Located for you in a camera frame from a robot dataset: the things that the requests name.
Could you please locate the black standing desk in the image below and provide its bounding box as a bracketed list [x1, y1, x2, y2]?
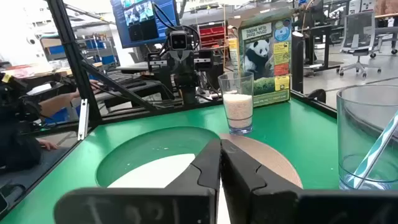
[303, 0, 343, 73]

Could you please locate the blue computer monitor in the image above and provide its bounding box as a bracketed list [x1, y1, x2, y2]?
[109, 0, 180, 49]

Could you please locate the person's forearm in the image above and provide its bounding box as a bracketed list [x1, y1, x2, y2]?
[39, 88, 94, 118]

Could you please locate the round beige woven placemat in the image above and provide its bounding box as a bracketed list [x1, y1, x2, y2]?
[219, 133, 304, 189]

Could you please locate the glass filled with milk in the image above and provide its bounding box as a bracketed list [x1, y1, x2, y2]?
[217, 71, 255, 135]

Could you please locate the black curved bracket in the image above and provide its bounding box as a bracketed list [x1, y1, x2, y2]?
[307, 88, 326, 103]

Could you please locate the person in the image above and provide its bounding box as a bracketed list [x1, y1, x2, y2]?
[0, 73, 43, 175]

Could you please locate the green plate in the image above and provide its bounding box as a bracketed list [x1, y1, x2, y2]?
[95, 126, 221, 189]

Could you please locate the aluminium frame bracket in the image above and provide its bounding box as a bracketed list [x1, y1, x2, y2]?
[77, 98, 90, 141]

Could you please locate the empty clear drinking glass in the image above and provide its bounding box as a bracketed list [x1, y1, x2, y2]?
[336, 85, 398, 190]

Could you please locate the black round post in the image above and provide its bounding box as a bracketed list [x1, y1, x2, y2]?
[291, 30, 305, 94]

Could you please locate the person's hand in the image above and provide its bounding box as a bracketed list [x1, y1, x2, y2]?
[37, 138, 59, 152]
[88, 79, 102, 93]

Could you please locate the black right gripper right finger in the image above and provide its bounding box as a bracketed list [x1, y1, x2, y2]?
[221, 139, 398, 224]

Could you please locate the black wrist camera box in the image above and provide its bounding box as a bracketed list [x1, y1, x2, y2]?
[169, 30, 191, 51]

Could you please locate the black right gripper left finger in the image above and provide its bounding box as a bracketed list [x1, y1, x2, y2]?
[53, 139, 222, 224]

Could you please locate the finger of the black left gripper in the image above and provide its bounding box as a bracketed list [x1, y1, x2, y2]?
[167, 52, 182, 75]
[181, 52, 195, 75]

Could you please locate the red storage bins rack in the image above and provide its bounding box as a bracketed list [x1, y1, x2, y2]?
[198, 22, 227, 50]

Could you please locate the metal spoon with teal handle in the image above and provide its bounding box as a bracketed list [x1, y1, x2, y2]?
[346, 111, 398, 190]

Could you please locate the panda print cereal box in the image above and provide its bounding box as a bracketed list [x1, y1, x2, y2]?
[228, 7, 295, 108]

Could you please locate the grey office chair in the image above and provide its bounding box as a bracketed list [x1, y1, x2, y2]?
[335, 11, 385, 78]

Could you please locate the black upright frame strut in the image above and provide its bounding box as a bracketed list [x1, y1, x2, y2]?
[46, 0, 103, 127]

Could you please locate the black diagonal frame strut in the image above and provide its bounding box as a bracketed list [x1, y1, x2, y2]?
[81, 60, 158, 112]

